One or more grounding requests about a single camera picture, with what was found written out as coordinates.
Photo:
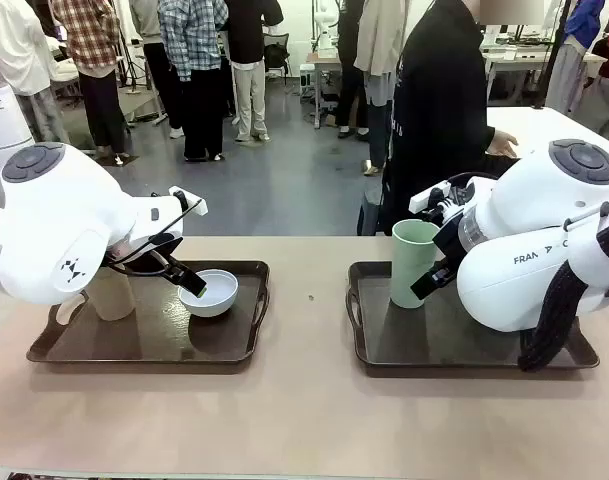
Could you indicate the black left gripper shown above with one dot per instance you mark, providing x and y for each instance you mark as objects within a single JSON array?
[{"x": 149, "y": 250}]

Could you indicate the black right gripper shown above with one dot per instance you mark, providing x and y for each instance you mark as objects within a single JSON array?
[{"x": 450, "y": 242}]

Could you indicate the tall green plastic cup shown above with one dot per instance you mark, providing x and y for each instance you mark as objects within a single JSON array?
[{"x": 404, "y": 265}]

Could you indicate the white round bowl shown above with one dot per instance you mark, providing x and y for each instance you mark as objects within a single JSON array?
[{"x": 219, "y": 300}]

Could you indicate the tall beige plastic cup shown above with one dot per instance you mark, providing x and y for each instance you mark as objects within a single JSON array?
[{"x": 114, "y": 300}]

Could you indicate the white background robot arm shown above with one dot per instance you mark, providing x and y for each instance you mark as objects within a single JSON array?
[{"x": 326, "y": 37}]

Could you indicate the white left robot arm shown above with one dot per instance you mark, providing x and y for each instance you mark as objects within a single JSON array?
[{"x": 59, "y": 210}]

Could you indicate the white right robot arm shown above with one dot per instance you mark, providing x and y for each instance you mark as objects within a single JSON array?
[{"x": 524, "y": 210}]

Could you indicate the person's left forearm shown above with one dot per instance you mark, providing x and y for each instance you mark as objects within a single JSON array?
[{"x": 486, "y": 135}]

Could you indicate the dark brown serving tray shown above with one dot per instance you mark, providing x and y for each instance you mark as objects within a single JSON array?
[
  {"x": 409, "y": 340},
  {"x": 134, "y": 345}
]

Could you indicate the person's left hand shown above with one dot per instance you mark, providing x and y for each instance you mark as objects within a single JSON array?
[{"x": 503, "y": 145}]

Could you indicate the person in black shirt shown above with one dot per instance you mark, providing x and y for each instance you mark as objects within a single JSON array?
[{"x": 434, "y": 100}]

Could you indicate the bystander in dark trousers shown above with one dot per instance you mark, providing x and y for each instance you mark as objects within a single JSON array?
[{"x": 346, "y": 95}]

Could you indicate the black slanted stand pole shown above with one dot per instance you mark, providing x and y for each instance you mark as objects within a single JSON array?
[{"x": 545, "y": 85}]

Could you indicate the white computer case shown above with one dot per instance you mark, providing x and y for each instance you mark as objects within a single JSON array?
[{"x": 308, "y": 77}]

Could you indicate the bystander in blue plaid shirt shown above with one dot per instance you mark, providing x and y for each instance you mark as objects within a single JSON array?
[{"x": 189, "y": 40}]

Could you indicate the white air purifier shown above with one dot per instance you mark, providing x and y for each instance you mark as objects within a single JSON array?
[{"x": 4, "y": 125}]

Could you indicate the black office chair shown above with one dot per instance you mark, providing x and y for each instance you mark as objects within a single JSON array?
[{"x": 276, "y": 52}]

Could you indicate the white background desk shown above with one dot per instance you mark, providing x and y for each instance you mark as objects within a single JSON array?
[{"x": 524, "y": 55}]

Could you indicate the wooden top background table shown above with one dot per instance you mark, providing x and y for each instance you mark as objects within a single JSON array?
[{"x": 324, "y": 59}]

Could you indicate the bystander in beige coat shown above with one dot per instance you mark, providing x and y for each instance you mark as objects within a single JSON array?
[{"x": 379, "y": 40}]

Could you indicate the bystander in beige trousers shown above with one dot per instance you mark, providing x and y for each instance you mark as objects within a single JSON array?
[{"x": 249, "y": 30}]

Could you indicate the bystander in red plaid shirt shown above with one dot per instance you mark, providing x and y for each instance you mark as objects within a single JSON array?
[{"x": 89, "y": 40}]

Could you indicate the bystander in white shirt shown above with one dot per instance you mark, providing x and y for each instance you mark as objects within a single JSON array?
[{"x": 9, "y": 50}]

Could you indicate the bystander in blue top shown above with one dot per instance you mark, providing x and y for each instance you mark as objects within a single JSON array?
[{"x": 584, "y": 20}]

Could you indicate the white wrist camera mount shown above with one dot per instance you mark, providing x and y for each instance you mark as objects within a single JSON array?
[
  {"x": 190, "y": 204},
  {"x": 426, "y": 199}
]

